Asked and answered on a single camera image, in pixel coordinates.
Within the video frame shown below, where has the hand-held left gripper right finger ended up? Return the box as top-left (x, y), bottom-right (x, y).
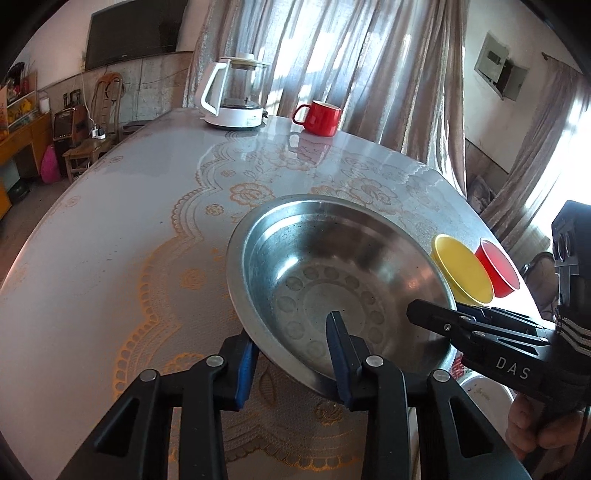
top-left (325, 311), bottom-right (532, 480)

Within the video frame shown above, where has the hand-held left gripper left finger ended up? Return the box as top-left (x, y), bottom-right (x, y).
top-left (60, 330), bottom-right (260, 480)

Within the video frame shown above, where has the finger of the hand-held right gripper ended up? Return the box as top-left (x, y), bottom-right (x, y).
top-left (407, 299), bottom-right (551, 347)
top-left (455, 305), bottom-right (546, 331)

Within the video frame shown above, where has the red plastic bowl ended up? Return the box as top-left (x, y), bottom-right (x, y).
top-left (475, 237), bottom-right (522, 298)

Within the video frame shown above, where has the yellow plastic bowl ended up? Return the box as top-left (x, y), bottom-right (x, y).
top-left (431, 234), bottom-right (494, 305)

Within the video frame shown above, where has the white plate with pink roses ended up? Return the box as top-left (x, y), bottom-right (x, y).
top-left (459, 373), bottom-right (514, 418)

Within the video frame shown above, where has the large metal bowl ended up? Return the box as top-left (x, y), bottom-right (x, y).
top-left (225, 195), bottom-right (459, 401)

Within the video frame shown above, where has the person's right hand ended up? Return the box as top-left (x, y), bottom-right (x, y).
top-left (508, 394), bottom-right (586, 461)

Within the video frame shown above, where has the dark chair by window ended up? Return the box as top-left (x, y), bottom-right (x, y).
top-left (521, 253), bottom-right (557, 319)

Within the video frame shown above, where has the narrow grey side curtain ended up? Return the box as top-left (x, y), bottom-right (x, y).
top-left (480, 60), bottom-right (591, 241)

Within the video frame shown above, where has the red mug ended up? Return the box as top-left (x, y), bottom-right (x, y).
top-left (292, 100), bottom-right (342, 137)

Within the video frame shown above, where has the white glass electric kettle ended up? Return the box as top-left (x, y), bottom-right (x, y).
top-left (199, 53), bottom-right (269, 131)

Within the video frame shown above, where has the wide grey window curtain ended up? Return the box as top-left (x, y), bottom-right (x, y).
top-left (182, 0), bottom-right (467, 195)

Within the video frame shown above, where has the wooden chair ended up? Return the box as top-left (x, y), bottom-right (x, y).
top-left (62, 71), bottom-right (125, 183)

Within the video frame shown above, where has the pink bag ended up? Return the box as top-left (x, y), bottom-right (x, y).
top-left (41, 144), bottom-right (62, 183)

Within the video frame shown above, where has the black floor speaker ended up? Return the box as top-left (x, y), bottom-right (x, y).
top-left (53, 107), bottom-right (92, 149)

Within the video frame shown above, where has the orange wooden cabinet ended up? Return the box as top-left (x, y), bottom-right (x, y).
top-left (0, 111), bottom-right (52, 217)

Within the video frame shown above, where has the wooden shelf with ornaments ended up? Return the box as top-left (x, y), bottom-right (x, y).
top-left (0, 62), bottom-right (38, 134)

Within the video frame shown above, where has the wall electrical box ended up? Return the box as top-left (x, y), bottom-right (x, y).
top-left (475, 31), bottom-right (530, 101)

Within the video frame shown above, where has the black wall television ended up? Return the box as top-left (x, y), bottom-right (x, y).
top-left (87, 0), bottom-right (190, 71)

